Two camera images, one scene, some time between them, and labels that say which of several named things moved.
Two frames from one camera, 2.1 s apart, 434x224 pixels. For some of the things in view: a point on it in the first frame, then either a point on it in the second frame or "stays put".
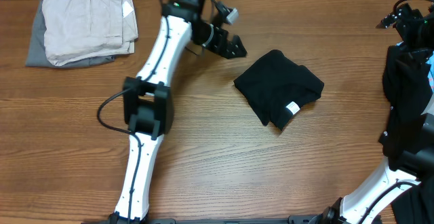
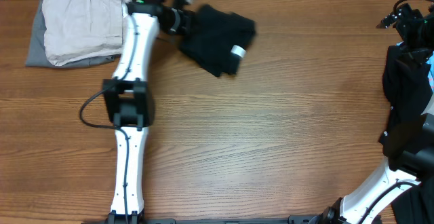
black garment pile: (407, 85) stays put
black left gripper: (227, 48) to (183, 26)
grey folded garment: (37, 56) stays put
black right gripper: (409, 15) stays put
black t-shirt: (276, 87) to (220, 40)
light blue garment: (431, 69) stays put
